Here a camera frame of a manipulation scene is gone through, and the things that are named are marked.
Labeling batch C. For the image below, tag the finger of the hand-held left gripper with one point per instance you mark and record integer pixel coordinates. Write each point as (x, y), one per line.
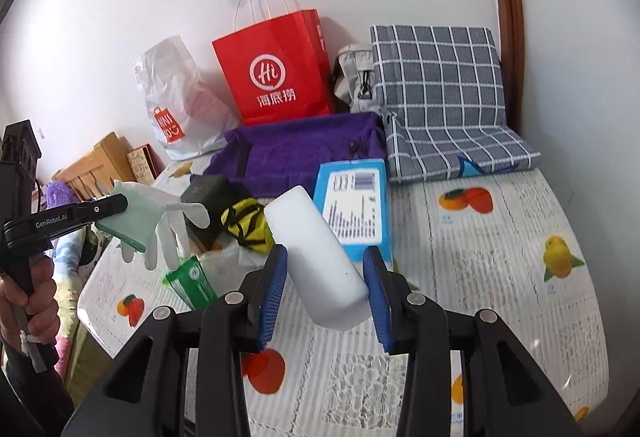
(102, 209)

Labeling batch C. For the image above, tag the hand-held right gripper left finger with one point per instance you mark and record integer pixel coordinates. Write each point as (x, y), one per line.
(272, 297)

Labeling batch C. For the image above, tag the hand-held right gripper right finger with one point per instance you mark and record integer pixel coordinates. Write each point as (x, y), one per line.
(380, 302)

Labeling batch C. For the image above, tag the white and green glove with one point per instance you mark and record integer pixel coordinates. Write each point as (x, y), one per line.
(145, 212)

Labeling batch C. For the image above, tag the white sponge block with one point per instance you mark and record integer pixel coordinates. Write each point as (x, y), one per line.
(315, 257)

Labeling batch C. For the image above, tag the green wet wipes pack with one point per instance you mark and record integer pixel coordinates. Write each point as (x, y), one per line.
(192, 279)

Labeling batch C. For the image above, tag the yellow and black cloth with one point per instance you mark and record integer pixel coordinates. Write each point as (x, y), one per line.
(245, 217)

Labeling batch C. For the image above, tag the purple cloth storage tray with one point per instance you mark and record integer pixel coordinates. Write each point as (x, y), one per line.
(295, 147)

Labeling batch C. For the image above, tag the person's left forearm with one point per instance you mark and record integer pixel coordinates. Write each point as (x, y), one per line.
(35, 397)

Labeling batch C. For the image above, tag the person's left hand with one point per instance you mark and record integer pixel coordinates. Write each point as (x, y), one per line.
(44, 307)

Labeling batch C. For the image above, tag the white polka dot plush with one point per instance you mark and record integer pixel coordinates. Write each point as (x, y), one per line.
(92, 249)

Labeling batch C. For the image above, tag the purple plush toy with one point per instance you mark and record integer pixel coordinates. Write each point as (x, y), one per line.
(60, 192)

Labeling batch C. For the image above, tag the wooden bed headboard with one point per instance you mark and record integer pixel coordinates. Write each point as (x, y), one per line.
(107, 154)

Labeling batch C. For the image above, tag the brown patterned box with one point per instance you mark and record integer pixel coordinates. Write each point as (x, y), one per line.
(142, 162)

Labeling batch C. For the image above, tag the floral bed quilt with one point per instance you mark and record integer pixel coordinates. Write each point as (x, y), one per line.
(67, 312)

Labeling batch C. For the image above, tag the fruit printed tablecloth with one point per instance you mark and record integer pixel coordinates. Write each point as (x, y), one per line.
(475, 292)

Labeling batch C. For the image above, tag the black and gold box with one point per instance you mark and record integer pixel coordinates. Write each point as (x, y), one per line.
(207, 192)

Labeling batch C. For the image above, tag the blue white tissue pack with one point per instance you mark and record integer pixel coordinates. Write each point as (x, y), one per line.
(350, 197)

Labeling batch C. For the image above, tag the white plastic shopping bag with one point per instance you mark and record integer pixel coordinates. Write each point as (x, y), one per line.
(170, 82)

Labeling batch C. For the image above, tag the grey plaid seat cushion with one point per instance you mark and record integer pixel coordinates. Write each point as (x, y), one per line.
(440, 82)

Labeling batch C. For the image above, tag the red paper shopping bag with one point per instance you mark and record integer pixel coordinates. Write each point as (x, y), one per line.
(280, 62)

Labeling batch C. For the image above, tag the grey fabric bag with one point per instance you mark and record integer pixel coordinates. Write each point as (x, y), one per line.
(352, 67)

